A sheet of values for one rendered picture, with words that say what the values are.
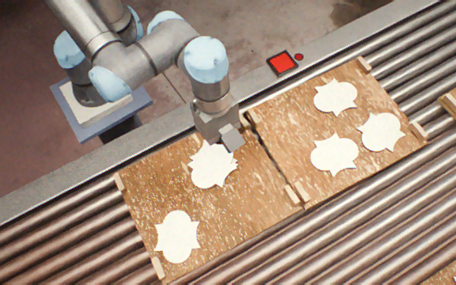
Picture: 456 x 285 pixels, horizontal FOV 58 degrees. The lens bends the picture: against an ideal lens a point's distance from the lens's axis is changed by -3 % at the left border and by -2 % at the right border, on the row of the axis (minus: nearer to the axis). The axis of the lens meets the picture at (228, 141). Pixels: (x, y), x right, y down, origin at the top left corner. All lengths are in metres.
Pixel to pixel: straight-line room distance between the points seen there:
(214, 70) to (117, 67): 0.18
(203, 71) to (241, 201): 0.49
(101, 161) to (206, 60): 0.64
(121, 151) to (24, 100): 1.58
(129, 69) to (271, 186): 0.55
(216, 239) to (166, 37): 0.55
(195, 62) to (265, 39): 1.96
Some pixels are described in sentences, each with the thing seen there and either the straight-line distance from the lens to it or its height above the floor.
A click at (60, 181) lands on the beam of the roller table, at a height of 0.91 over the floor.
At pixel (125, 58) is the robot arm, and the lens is 0.79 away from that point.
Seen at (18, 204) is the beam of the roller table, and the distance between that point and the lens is 1.34.
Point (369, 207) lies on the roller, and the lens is 1.19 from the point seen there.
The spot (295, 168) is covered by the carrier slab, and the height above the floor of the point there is 0.94.
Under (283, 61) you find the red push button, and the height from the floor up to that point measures 0.93.
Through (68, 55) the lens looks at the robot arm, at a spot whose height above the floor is 1.12.
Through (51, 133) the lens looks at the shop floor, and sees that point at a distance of 2.58.
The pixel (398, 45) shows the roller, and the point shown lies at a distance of 1.50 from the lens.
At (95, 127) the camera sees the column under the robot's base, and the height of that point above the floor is 0.87.
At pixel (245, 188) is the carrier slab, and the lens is 1.15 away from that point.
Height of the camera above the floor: 2.00
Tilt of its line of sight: 62 degrees down
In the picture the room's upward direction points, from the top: 8 degrees counter-clockwise
